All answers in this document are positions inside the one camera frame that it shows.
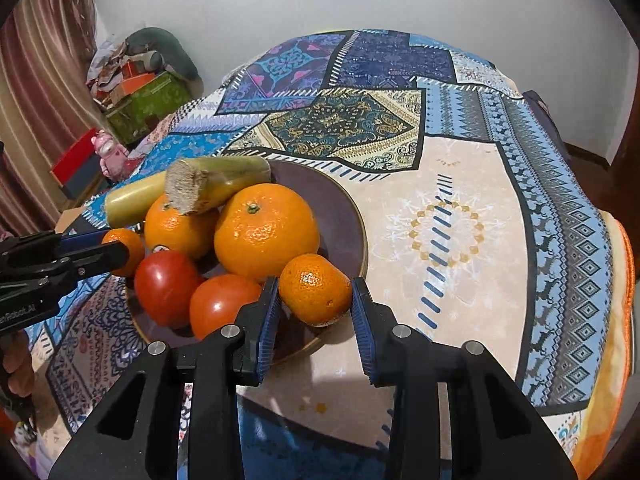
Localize green patterned box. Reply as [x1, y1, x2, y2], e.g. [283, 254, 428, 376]
[105, 71, 193, 146]

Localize person's left hand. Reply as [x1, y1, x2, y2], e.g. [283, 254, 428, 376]
[0, 332, 36, 402]

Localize grey long pillow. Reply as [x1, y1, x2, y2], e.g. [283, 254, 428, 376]
[125, 27, 199, 81]

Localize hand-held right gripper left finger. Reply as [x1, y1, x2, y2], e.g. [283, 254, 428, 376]
[47, 276, 281, 480]

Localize grey backpack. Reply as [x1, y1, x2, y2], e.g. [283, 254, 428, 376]
[522, 90, 571, 161]

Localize purple round plate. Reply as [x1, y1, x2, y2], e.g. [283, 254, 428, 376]
[125, 159, 369, 366]

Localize brown striped curtain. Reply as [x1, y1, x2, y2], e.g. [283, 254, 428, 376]
[0, 0, 101, 231]

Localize red tomato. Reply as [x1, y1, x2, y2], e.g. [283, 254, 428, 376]
[134, 251, 205, 330]
[189, 274, 264, 342]

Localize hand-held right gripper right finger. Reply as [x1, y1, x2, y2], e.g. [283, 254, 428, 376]
[351, 276, 578, 480]

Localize red box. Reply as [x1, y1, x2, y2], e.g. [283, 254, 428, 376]
[50, 127, 108, 201]

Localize pink toy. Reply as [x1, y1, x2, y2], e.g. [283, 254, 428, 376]
[92, 129, 131, 181]

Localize orange cardboard box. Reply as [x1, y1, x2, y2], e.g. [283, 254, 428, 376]
[122, 72, 157, 96]

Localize tan cardboard piece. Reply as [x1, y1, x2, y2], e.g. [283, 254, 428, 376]
[54, 205, 101, 235]

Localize large orange with sticker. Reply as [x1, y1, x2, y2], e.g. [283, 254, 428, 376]
[144, 192, 221, 261]

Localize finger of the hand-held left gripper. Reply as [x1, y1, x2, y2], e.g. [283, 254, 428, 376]
[0, 241, 130, 286]
[0, 230, 111, 262]

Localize yellow-green sugarcane piece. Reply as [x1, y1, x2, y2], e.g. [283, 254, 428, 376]
[104, 171, 171, 228]
[165, 156, 272, 217]

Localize blue patchwork blanket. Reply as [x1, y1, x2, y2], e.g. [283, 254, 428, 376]
[25, 29, 621, 480]

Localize orange bed cover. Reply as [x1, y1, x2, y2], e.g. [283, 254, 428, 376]
[570, 210, 638, 468]

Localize pile of clutter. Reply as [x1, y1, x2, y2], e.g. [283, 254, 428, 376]
[86, 35, 166, 111]

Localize small tangerine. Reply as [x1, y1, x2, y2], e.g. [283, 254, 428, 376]
[278, 253, 353, 328]
[101, 228, 147, 278]

